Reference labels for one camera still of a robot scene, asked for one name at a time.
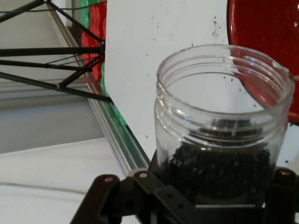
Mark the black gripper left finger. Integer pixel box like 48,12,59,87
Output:
70,149,197,224

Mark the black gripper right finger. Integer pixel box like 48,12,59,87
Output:
263,167,299,224

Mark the clear jar of black seeds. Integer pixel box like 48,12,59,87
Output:
154,43,295,209

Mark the green foam block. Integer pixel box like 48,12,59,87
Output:
100,62,129,128
80,0,92,30

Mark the red bowl with black rim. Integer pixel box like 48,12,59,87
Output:
226,0,299,124

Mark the red foam block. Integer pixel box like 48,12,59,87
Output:
80,0,108,81

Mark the black tripod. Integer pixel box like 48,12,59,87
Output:
0,0,115,104

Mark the aluminium wall rail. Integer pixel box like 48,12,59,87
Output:
46,2,151,175

